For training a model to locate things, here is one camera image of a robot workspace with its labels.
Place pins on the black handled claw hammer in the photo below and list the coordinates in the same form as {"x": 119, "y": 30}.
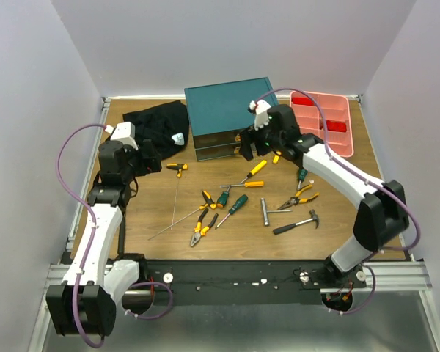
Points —
{"x": 314, "y": 218}

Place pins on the pink compartment tray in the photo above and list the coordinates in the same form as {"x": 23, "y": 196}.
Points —
{"x": 338, "y": 119}

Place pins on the green screwdriver long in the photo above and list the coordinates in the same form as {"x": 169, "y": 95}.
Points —
{"x": 240, "y": 202}

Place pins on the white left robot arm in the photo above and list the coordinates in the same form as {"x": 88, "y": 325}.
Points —
{"x": 85, "y": 302}

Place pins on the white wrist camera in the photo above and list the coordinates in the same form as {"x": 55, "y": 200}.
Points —
{"x": 123, "y": 132}
{"x": 260, "y": 111}

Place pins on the yellow black combination pliers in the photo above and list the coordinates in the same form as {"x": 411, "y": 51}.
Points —
{"x": 200, "y": 230}

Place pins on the black cloth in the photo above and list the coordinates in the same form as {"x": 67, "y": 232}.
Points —
{"x": 166, "y": 125}

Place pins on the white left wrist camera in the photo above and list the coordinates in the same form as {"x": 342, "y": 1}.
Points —
{"x": 123, "y": 132}

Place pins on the yellow black T-handle long driver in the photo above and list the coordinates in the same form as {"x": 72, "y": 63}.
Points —
{"x": 179, "y": 168}

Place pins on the silver T-handle wrench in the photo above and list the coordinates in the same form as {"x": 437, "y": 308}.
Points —
{"x": 266, "y": 212}

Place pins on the clear drawer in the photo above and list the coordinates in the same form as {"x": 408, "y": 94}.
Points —
{"x": 218, "y": 151}
{"x": 216, "y": 139}

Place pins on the red block top compartment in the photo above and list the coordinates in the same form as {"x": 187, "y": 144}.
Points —
{"x": 302, "y": 101}

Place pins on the yellow screwdriver by cabinet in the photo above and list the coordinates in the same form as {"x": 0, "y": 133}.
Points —
{"x": 276, "y": 158}

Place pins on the small green screwdriver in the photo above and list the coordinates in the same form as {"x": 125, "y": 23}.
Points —
{"x": 301, "y": 176}

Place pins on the yellow long nose pliers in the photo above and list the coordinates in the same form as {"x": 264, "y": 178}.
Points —
{"x": 297, "y": 199}

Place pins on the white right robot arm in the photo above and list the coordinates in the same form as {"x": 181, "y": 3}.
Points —
{"x": 380, "y": 206}

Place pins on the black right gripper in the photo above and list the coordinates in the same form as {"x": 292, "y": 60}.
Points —
{"x": 248, "y": 142}

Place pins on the teal drawer cabinet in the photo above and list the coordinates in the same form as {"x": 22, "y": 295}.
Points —
{"x": 223, "y": 107}

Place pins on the yellow screwdriver large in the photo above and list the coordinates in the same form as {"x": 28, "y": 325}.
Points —
{"x": 255, "y": 170}

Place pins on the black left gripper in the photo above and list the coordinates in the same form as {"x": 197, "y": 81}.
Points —
{"x": 149, "y": 164}

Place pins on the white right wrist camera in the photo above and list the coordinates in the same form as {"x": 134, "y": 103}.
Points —
{"x": 260, "y": 111}

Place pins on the red block compartment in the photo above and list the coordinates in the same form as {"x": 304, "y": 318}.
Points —
{"x": 334, "y": 126}
{"x": 302, "y": 101}

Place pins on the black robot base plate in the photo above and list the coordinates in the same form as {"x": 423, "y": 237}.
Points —
{"x": 238, "y": 282}

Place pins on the green screwdriver short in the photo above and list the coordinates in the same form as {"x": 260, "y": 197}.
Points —
{"x": 222, "y": 200}

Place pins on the yellow screwdriver small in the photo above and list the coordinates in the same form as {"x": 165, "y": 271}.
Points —
{"x": 250, "y": 184}

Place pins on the red block middle compartment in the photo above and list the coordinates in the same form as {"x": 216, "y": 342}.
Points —
{"x": 334, "y": 126}

